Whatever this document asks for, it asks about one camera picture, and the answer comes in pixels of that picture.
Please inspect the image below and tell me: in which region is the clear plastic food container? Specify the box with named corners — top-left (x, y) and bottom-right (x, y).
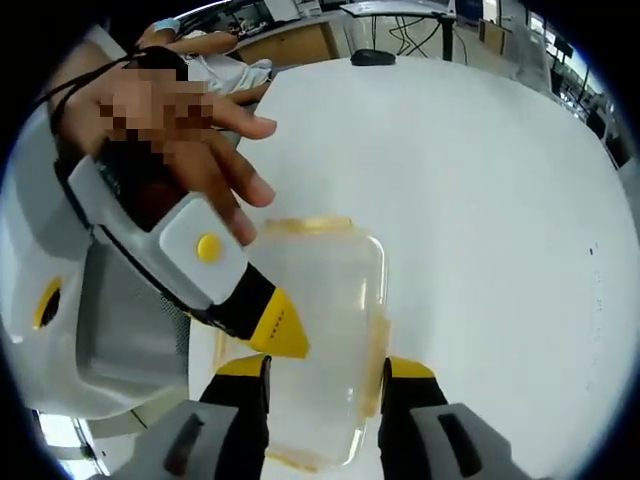
top-left (211, 213), bottom-right (395, 474)

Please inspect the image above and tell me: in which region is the small black object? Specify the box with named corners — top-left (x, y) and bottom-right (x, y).
top-left (349, 48), bottom-right (397, 68)

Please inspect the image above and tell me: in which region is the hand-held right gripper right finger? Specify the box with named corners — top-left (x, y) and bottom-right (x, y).
top-left (379, 355), bottom-right (532, 480)

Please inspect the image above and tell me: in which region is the person's left hand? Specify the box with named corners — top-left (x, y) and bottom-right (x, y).
top-left (62, 59), bottom-right (279, 248)

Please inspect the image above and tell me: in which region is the black wrist cord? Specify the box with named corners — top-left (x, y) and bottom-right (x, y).
top-left (33, 53), bottom-right (144, 132)

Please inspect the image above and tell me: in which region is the wooden desk cabinet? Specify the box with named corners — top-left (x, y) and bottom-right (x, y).
top-left (233, 18), bottom-right (342, 67)

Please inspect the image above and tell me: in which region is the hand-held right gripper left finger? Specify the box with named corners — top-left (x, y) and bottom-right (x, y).
top-left (117, 353), bottom-right (274, 480)

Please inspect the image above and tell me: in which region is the black desk leg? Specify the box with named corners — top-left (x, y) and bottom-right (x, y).
top-left (438, 8), bottom-right (457, 62)

